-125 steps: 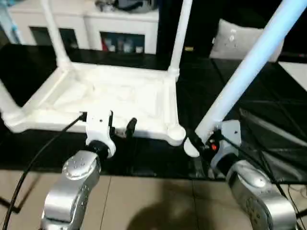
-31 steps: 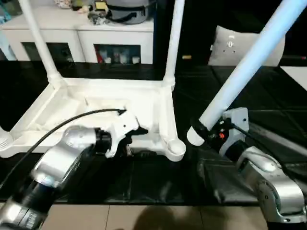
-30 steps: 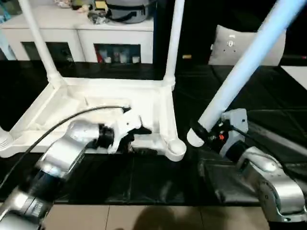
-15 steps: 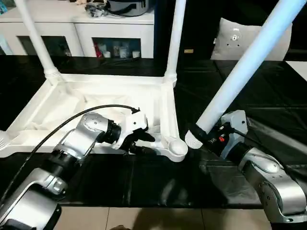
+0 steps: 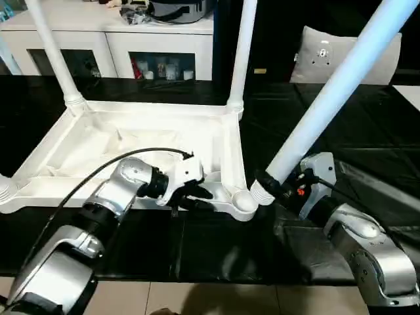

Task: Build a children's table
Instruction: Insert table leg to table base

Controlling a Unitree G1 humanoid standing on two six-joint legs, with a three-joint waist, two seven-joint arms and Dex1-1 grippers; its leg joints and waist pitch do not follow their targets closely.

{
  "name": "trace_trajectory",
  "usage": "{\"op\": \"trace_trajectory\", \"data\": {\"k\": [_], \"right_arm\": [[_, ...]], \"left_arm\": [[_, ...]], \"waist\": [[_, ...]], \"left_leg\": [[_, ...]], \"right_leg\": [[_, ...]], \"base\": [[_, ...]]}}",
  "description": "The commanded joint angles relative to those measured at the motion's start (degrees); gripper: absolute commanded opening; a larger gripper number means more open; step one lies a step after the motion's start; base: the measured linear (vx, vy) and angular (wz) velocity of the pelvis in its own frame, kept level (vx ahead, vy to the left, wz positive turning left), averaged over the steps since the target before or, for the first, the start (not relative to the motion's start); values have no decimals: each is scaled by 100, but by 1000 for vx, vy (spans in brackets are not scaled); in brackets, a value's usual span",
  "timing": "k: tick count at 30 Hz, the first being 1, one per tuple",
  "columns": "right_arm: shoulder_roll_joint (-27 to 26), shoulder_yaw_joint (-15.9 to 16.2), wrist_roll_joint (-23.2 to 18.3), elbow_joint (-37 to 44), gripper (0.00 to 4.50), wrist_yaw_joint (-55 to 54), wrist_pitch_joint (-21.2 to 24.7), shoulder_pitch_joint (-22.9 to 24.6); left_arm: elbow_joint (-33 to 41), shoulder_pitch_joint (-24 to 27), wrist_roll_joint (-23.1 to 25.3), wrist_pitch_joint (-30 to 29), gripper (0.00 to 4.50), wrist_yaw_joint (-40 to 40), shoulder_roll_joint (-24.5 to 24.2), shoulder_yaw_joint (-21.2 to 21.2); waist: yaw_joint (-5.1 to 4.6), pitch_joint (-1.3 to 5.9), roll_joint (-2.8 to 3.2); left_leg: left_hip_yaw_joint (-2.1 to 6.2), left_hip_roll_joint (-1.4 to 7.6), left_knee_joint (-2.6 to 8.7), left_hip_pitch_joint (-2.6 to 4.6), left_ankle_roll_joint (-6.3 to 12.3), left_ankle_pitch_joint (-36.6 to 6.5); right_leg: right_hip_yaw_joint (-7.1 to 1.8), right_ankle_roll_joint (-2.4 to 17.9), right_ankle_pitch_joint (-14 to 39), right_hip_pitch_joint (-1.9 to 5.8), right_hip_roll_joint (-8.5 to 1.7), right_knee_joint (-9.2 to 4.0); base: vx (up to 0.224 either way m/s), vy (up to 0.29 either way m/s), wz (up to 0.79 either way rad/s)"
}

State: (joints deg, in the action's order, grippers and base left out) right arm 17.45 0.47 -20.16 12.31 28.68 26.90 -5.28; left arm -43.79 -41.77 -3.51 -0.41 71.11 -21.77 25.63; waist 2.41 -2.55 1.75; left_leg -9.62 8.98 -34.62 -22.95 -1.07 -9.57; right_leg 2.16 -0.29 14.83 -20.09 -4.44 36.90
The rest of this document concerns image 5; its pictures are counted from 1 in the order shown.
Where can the white plastic table top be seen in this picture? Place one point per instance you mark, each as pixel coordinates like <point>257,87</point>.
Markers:
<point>131,131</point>

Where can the white plastic table leg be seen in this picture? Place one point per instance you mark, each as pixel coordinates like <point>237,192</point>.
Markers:
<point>243,49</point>
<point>344,82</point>
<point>49,49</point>
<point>6,190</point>

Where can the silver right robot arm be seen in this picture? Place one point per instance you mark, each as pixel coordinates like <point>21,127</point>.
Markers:
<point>367,243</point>

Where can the small tan block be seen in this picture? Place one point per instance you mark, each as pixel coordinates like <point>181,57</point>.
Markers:
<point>260,70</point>

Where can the grey cushion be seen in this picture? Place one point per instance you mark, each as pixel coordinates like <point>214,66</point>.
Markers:
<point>315,59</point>

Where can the white flat board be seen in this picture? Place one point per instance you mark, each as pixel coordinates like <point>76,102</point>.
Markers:
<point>408,95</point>

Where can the white cabinet with glass doors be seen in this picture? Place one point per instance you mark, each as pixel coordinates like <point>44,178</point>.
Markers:
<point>98,39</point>

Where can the grey round bag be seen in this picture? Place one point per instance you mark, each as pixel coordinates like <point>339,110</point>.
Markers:
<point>180,11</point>

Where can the dark clutter pile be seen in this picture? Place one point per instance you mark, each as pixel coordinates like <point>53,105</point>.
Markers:
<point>134,14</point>

